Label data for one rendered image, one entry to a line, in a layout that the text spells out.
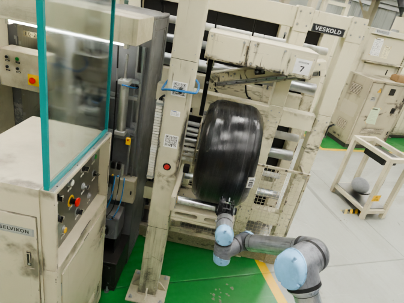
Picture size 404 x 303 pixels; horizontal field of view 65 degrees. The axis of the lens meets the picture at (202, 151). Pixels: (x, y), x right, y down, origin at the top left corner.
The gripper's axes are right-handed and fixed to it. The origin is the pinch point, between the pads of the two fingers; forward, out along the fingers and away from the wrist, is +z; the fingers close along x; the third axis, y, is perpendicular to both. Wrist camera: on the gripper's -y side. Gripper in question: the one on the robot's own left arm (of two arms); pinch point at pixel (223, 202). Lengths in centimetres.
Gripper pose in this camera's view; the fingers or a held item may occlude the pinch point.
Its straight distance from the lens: 165.6
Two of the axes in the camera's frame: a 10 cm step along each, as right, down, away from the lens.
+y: 1.9, -9.3, -3.2
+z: 0.8, -3.1, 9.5
